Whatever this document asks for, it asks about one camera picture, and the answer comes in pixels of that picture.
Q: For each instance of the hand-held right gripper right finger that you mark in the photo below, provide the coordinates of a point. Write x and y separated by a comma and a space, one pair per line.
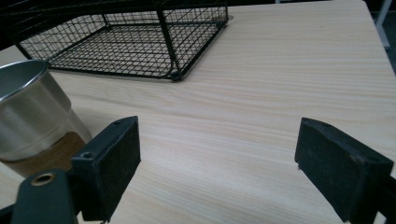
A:
336, 161

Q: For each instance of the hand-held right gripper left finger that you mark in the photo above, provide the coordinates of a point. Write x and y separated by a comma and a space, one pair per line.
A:
109, 168

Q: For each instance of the steel cup with wooden band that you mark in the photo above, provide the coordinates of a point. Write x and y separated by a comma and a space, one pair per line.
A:
29, 115

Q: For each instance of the white metal stand leg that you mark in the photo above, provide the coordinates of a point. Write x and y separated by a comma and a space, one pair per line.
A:
382, 21

